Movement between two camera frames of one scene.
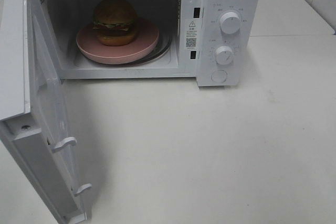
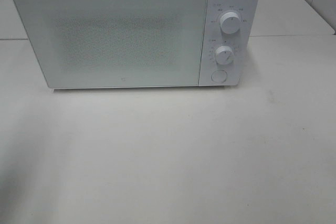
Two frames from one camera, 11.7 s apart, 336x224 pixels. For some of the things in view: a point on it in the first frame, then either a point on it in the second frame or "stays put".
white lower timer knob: (224, 55) stays put
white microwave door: (33, 127) -> (116, 36)
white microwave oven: (153, 25) stays put
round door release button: (219, 76) stays put
